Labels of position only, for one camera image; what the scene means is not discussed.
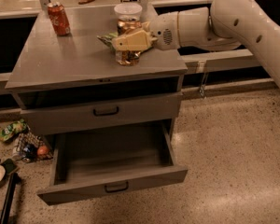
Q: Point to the closed grey top drawer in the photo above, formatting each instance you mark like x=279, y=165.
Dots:
x=80, y=117

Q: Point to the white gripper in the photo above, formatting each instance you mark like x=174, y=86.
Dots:
x=163, y=32

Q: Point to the green sponge on floor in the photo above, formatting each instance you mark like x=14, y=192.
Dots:
x=10, y=166

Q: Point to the white bowl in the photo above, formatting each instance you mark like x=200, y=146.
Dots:
x=128, y=10

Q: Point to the grey drawer cabinet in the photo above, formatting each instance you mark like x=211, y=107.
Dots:
x=78, y=68

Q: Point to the wire basket on floor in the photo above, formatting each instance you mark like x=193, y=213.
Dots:
x=24, y=139

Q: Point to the orange gold soda can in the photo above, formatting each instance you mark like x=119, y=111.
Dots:
x=124, y=25

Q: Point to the black stand on floor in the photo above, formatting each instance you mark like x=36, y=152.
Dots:
x=4, y=213

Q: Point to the red soda can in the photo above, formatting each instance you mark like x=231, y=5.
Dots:
x=58, y=18

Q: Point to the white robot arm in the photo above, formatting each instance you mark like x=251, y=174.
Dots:
x=227, y=24

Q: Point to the open grey middle drawer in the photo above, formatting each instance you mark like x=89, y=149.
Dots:
x=96, y=163

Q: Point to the blue can in basket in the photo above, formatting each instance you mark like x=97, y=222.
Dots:
x=29, y=153

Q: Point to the green chip bag on floor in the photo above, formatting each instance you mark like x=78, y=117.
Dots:
x=12, y=129

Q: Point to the orange fruit in basket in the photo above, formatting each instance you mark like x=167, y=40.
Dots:
x=43, y=152

